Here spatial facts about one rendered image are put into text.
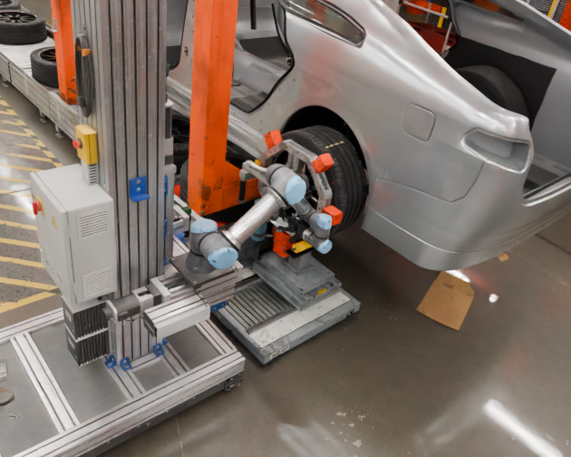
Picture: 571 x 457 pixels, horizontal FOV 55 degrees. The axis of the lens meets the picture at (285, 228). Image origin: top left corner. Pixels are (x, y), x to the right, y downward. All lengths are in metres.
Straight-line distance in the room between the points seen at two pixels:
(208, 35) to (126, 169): 1.01
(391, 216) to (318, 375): 1.02
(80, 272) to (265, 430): 1.27
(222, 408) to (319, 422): 0.52
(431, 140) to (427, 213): 0.37
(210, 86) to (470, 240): 1.58
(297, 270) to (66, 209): 1.79
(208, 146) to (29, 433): 1.71
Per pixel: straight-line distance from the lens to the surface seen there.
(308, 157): 2.97
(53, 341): 3.12
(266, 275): 3.63
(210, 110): 3.12
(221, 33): 3.01
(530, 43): 4.40
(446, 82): 2.70
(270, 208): 2.35
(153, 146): 2.27
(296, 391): 3.17
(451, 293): 4.15
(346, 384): 3.26
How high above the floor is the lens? 2.41
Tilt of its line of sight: 33 degrees down
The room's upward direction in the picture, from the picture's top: 9 degrees clockwise
